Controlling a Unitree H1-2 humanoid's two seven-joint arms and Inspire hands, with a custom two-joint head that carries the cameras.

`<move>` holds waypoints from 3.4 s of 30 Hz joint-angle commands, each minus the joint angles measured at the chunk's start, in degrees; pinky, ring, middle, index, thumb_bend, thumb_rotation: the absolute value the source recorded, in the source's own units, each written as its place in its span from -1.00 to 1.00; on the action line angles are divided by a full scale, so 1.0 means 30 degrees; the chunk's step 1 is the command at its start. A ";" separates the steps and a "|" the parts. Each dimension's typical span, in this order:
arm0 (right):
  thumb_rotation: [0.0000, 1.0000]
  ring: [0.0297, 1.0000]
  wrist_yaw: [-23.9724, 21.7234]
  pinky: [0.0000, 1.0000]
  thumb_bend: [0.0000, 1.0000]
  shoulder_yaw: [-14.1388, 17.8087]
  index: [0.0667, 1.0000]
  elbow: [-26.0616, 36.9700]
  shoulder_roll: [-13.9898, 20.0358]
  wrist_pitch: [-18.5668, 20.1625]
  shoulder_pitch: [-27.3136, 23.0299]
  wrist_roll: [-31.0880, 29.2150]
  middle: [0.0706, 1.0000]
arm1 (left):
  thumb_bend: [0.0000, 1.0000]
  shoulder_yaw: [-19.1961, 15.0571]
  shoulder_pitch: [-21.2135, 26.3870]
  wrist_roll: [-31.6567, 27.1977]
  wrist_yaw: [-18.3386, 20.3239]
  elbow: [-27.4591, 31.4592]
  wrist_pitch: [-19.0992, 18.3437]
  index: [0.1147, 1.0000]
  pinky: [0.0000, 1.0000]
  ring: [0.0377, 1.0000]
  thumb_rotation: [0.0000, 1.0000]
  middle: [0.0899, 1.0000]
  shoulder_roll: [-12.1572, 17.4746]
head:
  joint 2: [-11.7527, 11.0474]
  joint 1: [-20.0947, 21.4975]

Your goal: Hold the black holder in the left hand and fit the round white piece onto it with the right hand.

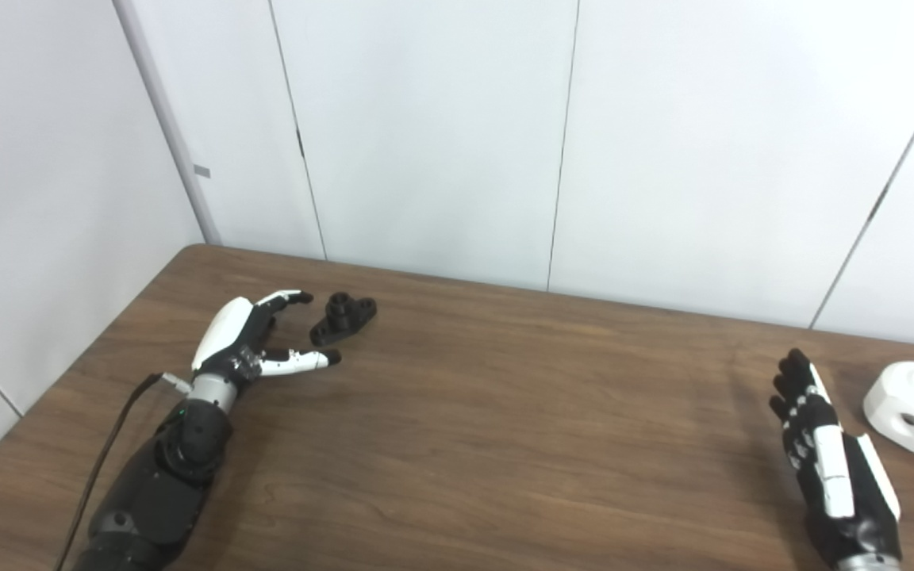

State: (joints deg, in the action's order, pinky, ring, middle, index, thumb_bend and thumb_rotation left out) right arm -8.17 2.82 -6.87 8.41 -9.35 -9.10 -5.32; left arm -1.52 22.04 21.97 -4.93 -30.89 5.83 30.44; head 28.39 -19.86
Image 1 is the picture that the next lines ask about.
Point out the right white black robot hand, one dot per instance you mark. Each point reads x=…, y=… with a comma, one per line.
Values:
x=846, y=492

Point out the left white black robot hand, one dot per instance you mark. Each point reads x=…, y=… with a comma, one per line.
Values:
x=223, y=333

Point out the black plastic holder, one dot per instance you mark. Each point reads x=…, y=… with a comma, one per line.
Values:
x=343, y=317

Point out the grey corner post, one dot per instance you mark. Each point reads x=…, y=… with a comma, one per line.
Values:
x=166, y=119

